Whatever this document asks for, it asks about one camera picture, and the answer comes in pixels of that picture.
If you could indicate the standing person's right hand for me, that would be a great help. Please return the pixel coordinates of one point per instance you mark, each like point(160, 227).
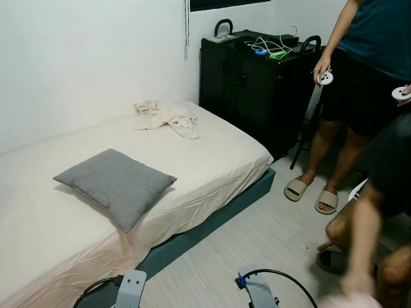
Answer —
point(322, 65)

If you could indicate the white round handheld controller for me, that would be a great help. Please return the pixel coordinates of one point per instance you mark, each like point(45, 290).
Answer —
point(399, 94)
point(326, 79)

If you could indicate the grey square pillow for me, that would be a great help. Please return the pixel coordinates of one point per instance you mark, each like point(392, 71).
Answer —
point(115, 183)

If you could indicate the small green gadget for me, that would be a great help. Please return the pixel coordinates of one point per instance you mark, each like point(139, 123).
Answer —
point(278, 55)

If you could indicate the small blue gadget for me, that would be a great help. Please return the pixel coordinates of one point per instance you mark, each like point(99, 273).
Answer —
point(260, 51)

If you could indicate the white paper booklet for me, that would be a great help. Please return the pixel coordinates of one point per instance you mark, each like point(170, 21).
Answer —
point(221, 38)

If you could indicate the dark window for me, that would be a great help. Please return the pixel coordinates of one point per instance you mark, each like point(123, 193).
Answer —
point(225, 4)

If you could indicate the seated person in dark shirt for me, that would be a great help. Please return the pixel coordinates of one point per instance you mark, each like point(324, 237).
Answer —
point(392, 167)

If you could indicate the bed mattress with cream sheet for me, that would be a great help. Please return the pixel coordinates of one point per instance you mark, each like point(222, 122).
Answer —
point(212, 154)

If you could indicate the crumpled cream garment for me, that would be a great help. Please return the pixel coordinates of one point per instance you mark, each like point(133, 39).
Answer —
point(170, 119)

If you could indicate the blue-grey bed base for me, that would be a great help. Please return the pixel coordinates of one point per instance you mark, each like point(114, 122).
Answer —
point(212, 218)

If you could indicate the black slipper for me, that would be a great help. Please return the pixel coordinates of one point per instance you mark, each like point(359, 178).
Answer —
point(331, 262)

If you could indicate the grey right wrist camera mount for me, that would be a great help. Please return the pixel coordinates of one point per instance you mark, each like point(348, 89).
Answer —
point(258, 292)

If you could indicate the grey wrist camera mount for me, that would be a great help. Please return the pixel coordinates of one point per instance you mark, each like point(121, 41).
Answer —
point(258, 292)
point(131, 289)

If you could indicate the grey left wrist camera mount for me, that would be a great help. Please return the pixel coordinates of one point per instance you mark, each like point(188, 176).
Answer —
point(131, 289)

